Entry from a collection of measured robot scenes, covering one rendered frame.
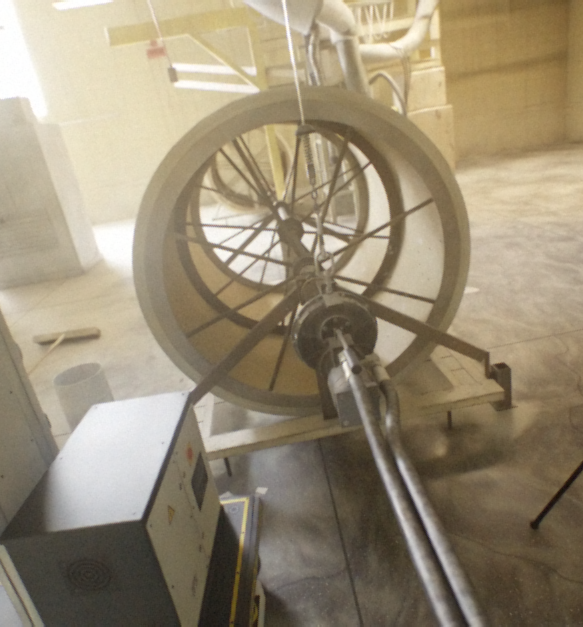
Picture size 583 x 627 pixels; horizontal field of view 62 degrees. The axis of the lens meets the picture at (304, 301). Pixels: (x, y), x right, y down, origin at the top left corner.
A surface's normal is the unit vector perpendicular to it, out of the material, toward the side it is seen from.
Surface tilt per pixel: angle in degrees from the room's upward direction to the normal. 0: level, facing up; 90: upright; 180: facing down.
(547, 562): 0
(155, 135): 90
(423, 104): 90
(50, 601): 90
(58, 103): 90
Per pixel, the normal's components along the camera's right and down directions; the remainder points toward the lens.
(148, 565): 0.02, 0.35
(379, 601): -0.16, -0.92
